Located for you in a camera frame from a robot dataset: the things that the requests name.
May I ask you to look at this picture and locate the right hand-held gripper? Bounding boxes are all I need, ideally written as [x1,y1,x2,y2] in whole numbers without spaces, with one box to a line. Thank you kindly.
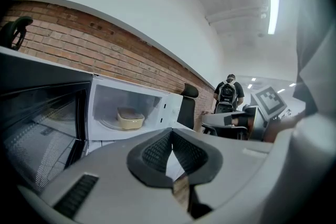
[201,85,288,141]

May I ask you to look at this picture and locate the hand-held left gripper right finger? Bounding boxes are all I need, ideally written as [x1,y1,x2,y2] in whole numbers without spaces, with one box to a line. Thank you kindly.
[171,127,274,212]

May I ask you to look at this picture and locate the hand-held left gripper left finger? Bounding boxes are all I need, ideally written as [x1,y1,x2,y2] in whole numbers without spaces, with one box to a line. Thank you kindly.
[39,127,196,224]

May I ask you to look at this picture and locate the white microwave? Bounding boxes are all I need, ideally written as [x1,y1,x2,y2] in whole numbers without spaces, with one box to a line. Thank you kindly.
[85,73,184,157]

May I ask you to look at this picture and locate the beige lidded container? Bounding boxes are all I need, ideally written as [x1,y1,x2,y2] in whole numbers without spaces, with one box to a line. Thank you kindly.
[116,106,145,131]

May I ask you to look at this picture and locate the person's right forearm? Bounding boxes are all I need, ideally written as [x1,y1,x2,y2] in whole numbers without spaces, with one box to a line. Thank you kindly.
[264,112,307,143]

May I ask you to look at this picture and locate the glass microwave turntable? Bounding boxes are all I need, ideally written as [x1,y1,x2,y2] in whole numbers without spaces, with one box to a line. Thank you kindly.
[100,117,144,133]

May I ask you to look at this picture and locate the black glass microwave door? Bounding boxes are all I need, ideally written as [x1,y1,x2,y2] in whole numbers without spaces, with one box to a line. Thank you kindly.
[0,46,94,194]

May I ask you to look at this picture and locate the black office chair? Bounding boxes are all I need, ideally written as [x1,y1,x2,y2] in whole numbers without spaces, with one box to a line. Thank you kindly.
[177,83,200,131]

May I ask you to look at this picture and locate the black and white backpack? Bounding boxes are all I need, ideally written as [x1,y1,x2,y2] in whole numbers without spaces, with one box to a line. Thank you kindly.
[218,80,238,104]

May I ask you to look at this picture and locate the long ceiling tube light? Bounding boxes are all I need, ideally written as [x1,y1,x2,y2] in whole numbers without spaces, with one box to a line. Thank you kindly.
[267,0,280,35]

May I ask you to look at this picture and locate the person's gray shirt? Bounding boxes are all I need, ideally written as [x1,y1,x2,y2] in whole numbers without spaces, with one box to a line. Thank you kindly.
[291,0,336,120]

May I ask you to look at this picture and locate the black curved object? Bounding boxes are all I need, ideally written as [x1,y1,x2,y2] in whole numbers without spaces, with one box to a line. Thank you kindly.
[0,16,34,51]

